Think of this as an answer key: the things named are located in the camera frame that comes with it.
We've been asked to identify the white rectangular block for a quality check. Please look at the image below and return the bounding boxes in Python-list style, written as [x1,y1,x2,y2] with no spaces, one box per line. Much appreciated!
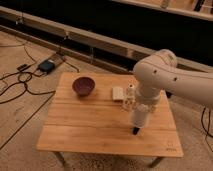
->
[112,86,124,101]

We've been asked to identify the black eraser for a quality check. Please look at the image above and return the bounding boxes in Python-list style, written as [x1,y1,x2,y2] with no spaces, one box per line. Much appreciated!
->
[132,127,140,135]

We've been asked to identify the small black box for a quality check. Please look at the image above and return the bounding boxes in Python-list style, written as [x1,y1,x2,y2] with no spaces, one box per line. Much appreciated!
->
[17,64,29,72]

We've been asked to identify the wooden table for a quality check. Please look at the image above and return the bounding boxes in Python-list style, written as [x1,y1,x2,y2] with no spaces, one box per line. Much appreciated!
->
[37,72,183,160]

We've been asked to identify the purple bowl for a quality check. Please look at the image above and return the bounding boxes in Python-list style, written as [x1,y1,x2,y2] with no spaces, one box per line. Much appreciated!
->
[72,77,95,96]

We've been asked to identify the clear plastic bottle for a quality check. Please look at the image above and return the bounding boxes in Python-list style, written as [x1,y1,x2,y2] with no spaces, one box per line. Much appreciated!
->
[123,84,135,111]

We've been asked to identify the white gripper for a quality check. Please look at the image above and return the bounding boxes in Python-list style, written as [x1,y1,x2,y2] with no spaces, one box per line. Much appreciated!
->
[134,100,157,115]

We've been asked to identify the black floor cable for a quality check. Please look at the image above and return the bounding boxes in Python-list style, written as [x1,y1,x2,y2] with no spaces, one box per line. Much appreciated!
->
[0,36,58,105]

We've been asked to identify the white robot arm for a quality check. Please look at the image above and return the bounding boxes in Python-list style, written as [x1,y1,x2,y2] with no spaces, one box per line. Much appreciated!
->
[133,49,213,110]

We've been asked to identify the black power adapter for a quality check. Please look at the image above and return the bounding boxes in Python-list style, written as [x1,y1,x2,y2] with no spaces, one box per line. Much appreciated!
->
[38,60,55,73]

